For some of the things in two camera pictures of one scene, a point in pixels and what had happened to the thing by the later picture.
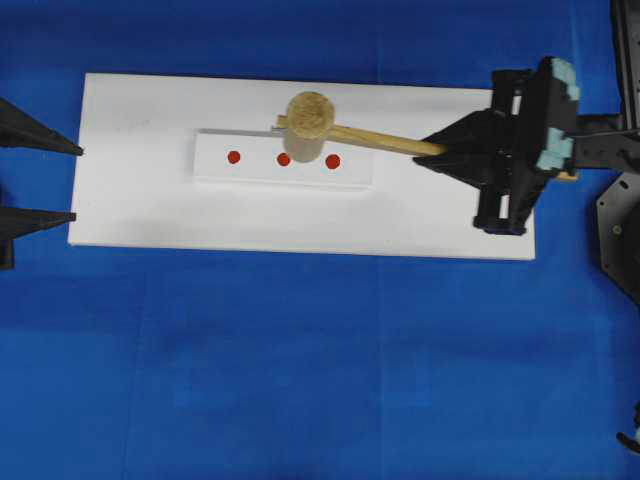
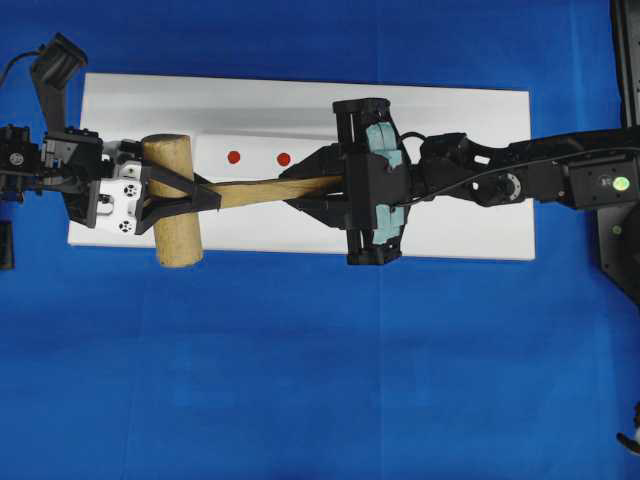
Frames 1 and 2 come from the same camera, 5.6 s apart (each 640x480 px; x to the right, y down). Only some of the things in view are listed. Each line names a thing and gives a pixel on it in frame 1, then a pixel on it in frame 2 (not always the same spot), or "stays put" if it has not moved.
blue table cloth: x=163 y=363 stays put
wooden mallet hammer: x=309 y=129 -> x=179 y=238
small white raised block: x=258 y=158 stays put
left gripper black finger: x=17 y=128 -> x=201 y=193
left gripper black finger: x=15 y=222 -> x=200 y=200
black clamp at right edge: x=632 y=443 stays put
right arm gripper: x=529 y=133 -> x=377 y=179
